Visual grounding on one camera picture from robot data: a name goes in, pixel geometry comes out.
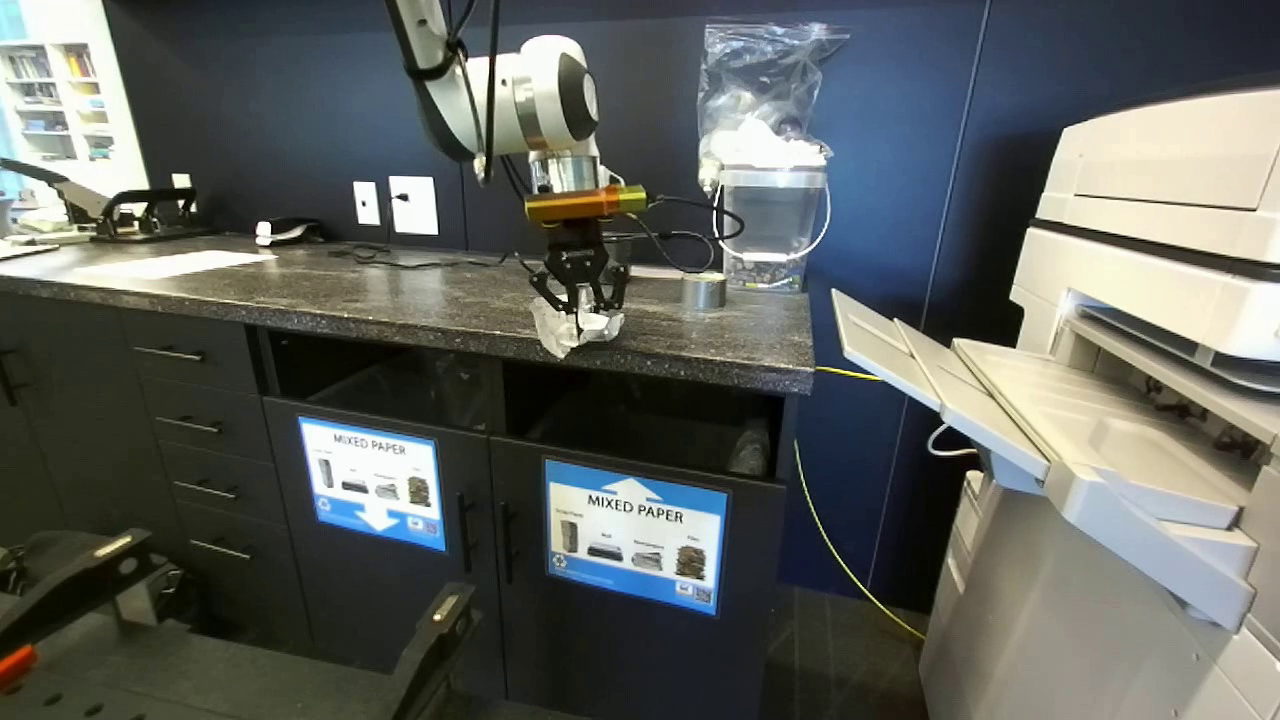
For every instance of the large white paper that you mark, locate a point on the large white paper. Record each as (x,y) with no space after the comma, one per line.
(566,335)

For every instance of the black unlabelled cabinet door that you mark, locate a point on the black unlabelled cabinet door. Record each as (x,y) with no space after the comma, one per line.
(72,425)

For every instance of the grey tape roll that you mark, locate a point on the grey tape roll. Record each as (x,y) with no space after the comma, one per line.
(704,291)

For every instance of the black bin liner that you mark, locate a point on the black bin liner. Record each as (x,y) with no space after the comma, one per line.
(401,381)
(653,425)

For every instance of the black lever paper cutter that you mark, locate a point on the black lever paper cutter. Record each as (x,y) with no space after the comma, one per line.
(132,214)

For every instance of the blue mixed paper label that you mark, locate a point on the blue mixed paper label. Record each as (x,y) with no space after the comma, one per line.
(638,543)
(371,480)

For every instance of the large white office printer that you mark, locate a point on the large white office printer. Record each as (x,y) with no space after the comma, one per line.
(1120,532)

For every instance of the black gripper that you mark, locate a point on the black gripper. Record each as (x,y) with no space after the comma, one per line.
(579,240)

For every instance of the orange wrist camera box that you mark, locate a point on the orange wrist camera box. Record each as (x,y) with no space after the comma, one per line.
(586,207)

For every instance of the white shelf with items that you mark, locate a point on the white shelf with items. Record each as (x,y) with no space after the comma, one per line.
(62,94)

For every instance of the black bin cabinet door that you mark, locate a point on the black bin cabinet door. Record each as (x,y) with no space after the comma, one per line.
(385,600)

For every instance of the wide white wall outlet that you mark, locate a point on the wide white wall outlet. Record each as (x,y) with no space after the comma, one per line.
(413,207)

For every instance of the narrow white wall plate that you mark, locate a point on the narrow white wall plate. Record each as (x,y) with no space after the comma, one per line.
(365,201)

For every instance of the black chair armrest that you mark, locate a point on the black chair armrest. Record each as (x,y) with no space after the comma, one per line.
(82,582)
(430,646)

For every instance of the black recycling bin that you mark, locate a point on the black recycling bin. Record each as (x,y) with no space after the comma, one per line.
(626,662)

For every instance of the clear plastic bucket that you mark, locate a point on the clear plastic bucket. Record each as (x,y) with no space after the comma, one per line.
(781,227)

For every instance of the clear plastic bag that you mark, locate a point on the clear plastic bag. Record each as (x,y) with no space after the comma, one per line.
(766,94)

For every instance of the flat white paper sheet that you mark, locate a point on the flat white paper sheet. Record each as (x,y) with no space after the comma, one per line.
(132,266)

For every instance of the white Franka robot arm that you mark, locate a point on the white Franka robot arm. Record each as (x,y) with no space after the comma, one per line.
(553,101)

